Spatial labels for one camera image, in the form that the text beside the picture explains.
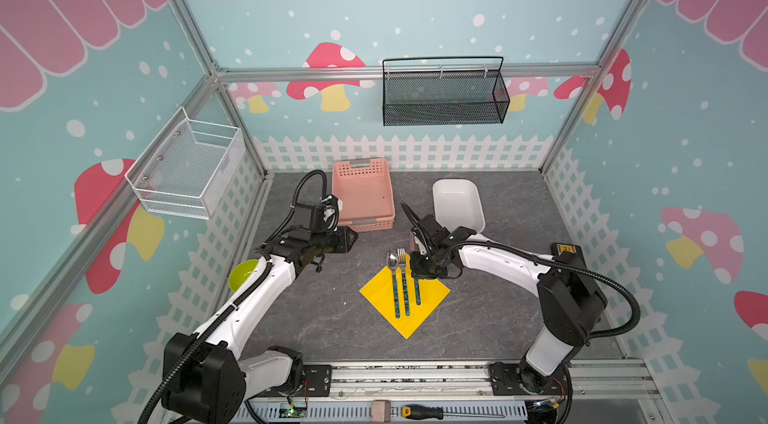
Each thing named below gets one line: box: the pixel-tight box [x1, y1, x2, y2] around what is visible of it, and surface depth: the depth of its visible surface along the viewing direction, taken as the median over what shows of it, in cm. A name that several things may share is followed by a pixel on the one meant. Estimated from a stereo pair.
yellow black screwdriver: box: [402, 405, 506, 420], surface depth 70 cm
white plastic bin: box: [432, 178, 486, 234], surface depth 111 cm
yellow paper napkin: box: [359, 253, 451, 340], surface depth 89 cm
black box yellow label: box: [551, 242, 585, 265], surface depth 96 cm
